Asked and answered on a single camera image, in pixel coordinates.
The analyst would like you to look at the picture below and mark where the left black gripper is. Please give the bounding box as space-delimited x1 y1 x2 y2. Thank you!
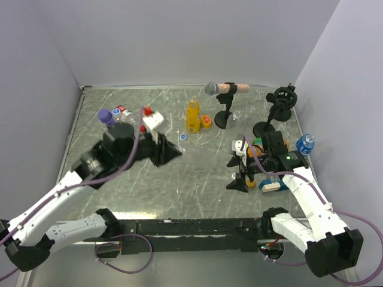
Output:
117 127 182 166

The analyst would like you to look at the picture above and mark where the yellow juice bottle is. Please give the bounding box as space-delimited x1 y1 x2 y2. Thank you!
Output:
186 96 200 133

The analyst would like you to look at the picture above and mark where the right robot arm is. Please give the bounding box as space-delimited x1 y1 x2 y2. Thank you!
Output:
226 131 364 277

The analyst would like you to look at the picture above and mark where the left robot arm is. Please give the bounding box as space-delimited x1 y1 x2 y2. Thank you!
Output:
1 124 182 272

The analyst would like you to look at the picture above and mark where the orange pill bottle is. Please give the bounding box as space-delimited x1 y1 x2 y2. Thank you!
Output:
247 145 265 157

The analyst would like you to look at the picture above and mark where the clear bottle red cap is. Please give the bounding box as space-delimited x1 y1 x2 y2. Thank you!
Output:
116 105 141 128

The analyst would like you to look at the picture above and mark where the small clear open bottle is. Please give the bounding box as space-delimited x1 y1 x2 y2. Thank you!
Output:
232 111 241 122

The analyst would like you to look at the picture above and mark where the blue label water bottle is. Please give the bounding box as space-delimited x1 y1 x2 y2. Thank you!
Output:
296 134 315 156

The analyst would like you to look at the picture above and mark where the brown cap lower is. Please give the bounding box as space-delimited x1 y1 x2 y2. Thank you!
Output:
245 178 256 188

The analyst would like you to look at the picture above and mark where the blue white block toy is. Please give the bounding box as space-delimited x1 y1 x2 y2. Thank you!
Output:
259 179 288 193

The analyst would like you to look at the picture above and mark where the green toy block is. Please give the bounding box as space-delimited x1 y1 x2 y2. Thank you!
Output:
252 138 263 146

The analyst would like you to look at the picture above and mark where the yellow red toy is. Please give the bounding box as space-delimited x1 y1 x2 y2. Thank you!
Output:
201 114 212 129

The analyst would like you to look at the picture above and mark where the center black microphone stand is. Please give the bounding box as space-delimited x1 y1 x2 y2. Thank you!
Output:
214 94 235 129

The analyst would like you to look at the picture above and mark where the black microphone stand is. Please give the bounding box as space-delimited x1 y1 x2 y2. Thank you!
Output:
214 94 235 129
253 83 297 138

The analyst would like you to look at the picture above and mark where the purple microphone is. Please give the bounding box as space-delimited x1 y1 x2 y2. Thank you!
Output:
97 108 116 127

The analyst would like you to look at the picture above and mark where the small black stand base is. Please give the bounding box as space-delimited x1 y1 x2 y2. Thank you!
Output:
274 109 292 122

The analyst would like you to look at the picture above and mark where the silver head pink microphone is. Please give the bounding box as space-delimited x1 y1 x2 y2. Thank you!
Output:
204 82 250 96

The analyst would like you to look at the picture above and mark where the right black microphone stand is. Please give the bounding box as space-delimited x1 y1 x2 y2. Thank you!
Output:
253 83 297 138

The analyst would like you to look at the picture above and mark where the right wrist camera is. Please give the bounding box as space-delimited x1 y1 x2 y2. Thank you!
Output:
231 140 248 157

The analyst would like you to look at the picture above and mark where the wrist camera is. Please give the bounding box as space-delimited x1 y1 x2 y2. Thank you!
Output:
231 140 248 157
143 106 165 144

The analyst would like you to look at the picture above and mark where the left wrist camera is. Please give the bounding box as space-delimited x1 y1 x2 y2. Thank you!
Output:
143 106 165 144

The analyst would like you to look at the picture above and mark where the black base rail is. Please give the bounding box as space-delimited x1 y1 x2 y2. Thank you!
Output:
82 217 297 257

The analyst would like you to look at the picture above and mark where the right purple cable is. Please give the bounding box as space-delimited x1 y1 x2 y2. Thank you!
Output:
244 134 382 285

